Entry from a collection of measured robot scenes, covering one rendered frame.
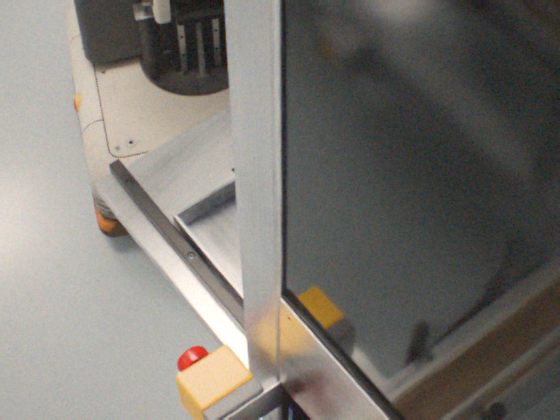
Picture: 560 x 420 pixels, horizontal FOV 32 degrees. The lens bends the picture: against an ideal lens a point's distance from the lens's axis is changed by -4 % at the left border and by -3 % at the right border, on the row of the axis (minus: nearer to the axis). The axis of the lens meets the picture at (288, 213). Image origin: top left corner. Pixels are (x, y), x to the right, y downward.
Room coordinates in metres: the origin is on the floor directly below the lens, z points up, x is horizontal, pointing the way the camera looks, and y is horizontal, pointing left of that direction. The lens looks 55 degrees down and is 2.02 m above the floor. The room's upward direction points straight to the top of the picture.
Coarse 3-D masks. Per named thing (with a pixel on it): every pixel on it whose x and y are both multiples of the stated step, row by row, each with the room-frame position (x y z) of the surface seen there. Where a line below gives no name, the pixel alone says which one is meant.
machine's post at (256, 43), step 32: (256, 0) 0.50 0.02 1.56; (256, 32) 0.50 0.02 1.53; (256, 64) 0.50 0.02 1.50; (256, 96) 0.50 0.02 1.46; (256, 128) 0.50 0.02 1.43; (256, 160) 0.50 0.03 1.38; (256, 192) 0.50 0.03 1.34; (256, 224) 0.51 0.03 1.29; (256, 256) 0.51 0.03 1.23; (256, 288) 0.51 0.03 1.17; (256, 320) 0.51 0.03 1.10; (256, 352) 0.51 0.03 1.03; (288, 416) 0.49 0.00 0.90
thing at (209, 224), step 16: (224, 192) 0.83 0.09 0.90; (192, 208) 0.79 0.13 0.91; (208, 208) 0.81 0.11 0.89; (224, 208) 0.81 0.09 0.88; (176, 224) 0.77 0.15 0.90; (192, 224) 0.79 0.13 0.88; (208, 224) 0.79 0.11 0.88; (224, 224) 0.79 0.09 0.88; (192, 240) 0.74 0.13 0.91; (208, 240) 0.76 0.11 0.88; (224, 240) 0.76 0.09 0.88; (208, 256) 0.71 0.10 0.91; (224, 256) 0.73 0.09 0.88; (224, 272) 0.69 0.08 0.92; (240, 272) 0.71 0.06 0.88; (240, 288) 0.68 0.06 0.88; (240, 304) 0.65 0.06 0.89
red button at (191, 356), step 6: (192, 348) 0.53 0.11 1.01; (198, 348) 0.53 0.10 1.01; (204, 348) 0.53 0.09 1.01; (186, 354) 0.52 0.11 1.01; (192, 354) 0.52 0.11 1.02; (198, 354) 0.52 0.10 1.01; (204, 354) 0.52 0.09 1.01; (180, 360) 0.51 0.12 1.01; (186, 360) 0.51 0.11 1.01; (192, 360) 0.51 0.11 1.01; (198, 360) 0.51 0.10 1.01; (180, 366) 0.51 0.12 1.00; (186, 366) 0.50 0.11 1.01
